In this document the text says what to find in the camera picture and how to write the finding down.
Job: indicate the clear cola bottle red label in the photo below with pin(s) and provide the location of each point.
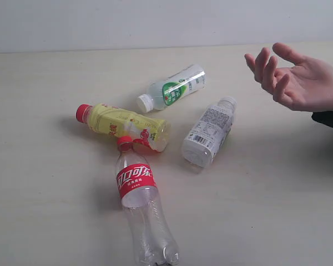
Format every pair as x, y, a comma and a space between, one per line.
153, 242

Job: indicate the clear bottle white text label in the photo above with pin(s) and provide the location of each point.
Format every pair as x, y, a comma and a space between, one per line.
208, 134

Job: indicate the green label bottle white cap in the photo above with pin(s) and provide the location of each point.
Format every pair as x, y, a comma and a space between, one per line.
165, 93

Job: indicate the person's open bare hand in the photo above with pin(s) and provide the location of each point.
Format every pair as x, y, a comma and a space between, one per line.
294, 80

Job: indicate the yellow label bottle red cap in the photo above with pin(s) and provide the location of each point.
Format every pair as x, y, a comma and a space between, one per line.
117, 122

